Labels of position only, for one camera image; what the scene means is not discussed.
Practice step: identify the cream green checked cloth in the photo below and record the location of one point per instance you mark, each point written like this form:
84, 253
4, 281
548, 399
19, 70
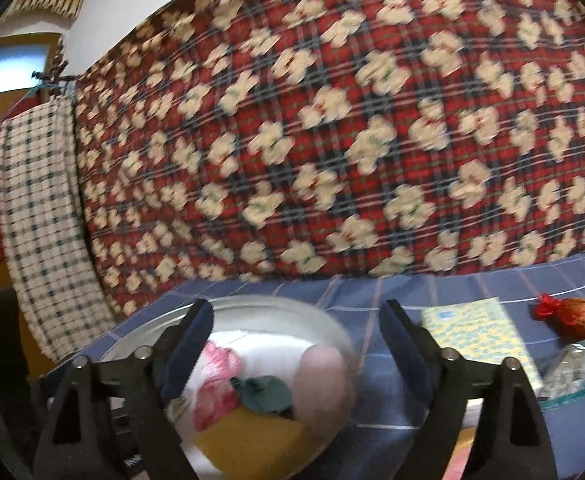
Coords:
42, 210

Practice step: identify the round metal basin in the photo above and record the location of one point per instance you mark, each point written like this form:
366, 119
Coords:
272, 320

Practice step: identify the blue plaid sheet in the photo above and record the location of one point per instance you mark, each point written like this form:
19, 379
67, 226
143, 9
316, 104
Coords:
372, 285

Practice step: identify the teal cloth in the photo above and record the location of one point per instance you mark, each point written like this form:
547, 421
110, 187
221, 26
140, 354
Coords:
262, 395

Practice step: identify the red plaid bear print blanket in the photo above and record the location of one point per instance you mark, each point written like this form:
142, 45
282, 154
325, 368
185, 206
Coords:
347, 135

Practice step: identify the cream fringed valance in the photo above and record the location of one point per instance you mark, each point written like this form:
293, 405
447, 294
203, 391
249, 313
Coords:
47, 5

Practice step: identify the pink fluffy pad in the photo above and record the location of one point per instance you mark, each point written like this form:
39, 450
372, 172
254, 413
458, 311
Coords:
322, 385

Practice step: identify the pink knitted towel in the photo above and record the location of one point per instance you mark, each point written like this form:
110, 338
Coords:
217, 390

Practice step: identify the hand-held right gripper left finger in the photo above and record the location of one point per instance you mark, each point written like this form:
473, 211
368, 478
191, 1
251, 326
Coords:
187, 345

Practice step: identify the clear plastic bag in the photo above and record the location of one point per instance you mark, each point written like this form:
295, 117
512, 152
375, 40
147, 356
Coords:
567, 370

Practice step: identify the yellow patterned notebook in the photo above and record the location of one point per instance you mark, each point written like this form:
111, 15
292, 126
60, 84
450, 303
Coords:
472, 330

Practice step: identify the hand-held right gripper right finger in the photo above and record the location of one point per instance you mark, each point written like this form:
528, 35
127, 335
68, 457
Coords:
405, 350

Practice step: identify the yellow sponge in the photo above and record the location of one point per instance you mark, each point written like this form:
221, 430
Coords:
252, 435

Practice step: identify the dark clothes hanger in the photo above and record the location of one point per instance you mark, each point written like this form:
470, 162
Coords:
55, 77

